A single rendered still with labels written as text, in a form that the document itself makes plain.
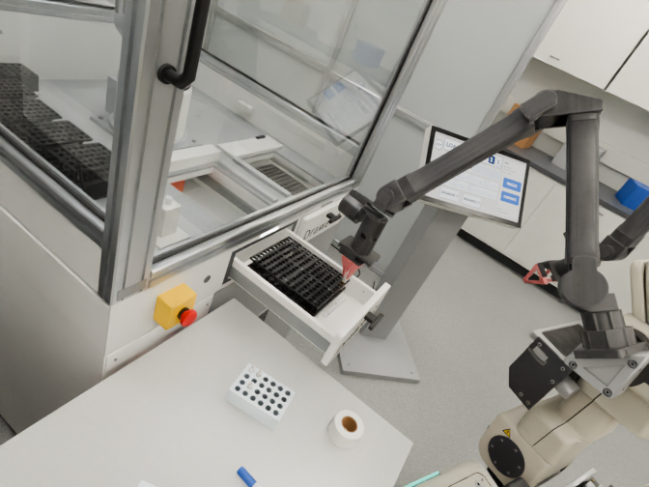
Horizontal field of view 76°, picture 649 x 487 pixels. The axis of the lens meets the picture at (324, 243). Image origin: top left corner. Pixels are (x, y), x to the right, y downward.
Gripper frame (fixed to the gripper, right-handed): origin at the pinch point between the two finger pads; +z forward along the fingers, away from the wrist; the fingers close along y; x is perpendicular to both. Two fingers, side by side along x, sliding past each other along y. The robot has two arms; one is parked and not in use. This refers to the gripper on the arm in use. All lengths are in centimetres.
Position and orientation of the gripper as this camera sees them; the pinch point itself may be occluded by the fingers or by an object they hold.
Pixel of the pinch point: (347, 274)
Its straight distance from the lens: 112.4
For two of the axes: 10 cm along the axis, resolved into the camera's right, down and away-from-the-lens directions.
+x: 5.2, -2.8, 8.1
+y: 7.7, 5.5, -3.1
